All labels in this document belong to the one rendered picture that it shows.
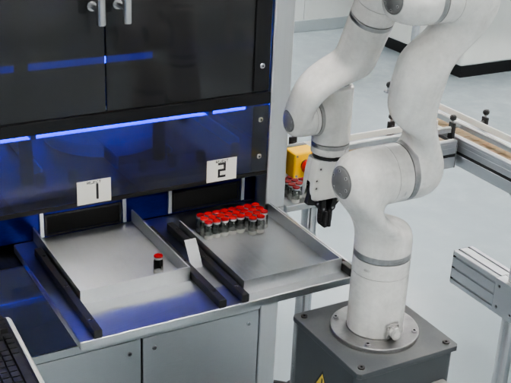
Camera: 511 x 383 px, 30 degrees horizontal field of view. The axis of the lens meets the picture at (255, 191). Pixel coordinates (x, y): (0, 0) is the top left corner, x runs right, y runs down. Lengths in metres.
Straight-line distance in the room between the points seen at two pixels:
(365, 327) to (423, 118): 0.48
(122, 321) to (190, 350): 0.62
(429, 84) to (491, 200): 3.27
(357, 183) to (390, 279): 0.24
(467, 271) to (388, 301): 1.18
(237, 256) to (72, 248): 0.40
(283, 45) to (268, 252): 0.51
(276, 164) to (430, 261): 1.90
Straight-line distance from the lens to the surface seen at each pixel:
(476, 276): 3.12
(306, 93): 1.95
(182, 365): 2.65
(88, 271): 2.23
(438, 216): 4.75
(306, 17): 8.03
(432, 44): 1.77
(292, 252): 2.32
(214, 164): 2.40
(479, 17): 1.75
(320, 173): 2.07
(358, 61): 1.92
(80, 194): 2.28
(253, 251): 2.32
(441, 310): 3.93
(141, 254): 2.29
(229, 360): 2.71
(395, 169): 1.86
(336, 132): 2.04
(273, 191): 2.53
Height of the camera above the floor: 1.94
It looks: 24 degrees down
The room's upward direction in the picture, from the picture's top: 3 degrees clockwise
